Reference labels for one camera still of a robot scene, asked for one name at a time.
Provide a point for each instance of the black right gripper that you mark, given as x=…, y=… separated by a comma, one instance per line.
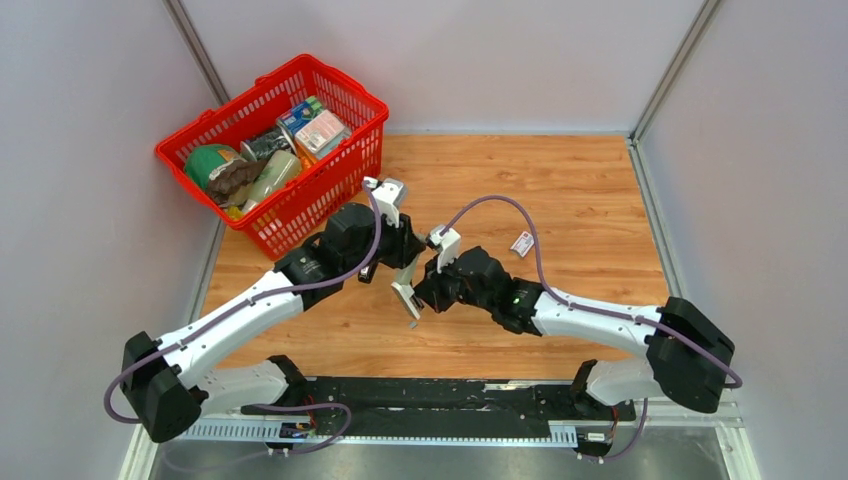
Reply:
x=431, y=269

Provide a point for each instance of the pink white carton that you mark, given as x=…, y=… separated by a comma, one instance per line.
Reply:
x=322, y=134

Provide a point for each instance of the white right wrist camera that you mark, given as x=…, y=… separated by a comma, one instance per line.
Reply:
x=446, y=242

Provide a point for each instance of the dark patterned can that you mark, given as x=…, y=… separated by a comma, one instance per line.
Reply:
x=262, y=147

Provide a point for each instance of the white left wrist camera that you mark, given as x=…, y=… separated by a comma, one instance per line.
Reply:
x=388, y=194

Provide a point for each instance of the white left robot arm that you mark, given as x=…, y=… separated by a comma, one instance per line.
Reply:
x=172, y=381

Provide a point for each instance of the black stapler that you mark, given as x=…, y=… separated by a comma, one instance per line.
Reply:
x=367, y=273

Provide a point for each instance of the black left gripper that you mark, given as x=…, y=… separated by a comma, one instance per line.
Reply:
x=405, y=244

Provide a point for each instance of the small red white staple box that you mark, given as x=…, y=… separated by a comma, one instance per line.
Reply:
x=523, y=244

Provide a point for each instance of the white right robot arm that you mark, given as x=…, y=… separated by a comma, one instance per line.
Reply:
x=676, y=351

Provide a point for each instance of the blue green box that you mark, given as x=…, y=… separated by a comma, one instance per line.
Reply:
x=300, y=115

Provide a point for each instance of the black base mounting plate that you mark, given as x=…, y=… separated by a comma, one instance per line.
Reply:
x=453, y=408

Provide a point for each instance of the pale green bottle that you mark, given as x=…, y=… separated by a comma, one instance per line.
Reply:
x=282, y=167

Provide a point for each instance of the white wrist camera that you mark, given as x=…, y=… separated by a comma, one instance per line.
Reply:
x=388, y=194
x=446, y=242

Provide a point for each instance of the red plastic shopping basket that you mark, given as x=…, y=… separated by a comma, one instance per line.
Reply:
x=287, y=217

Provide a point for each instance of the brown crumpled bag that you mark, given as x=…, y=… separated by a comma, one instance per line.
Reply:
x=226, y=181

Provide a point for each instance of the green round package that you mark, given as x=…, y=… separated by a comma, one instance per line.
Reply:
x=206, y=162

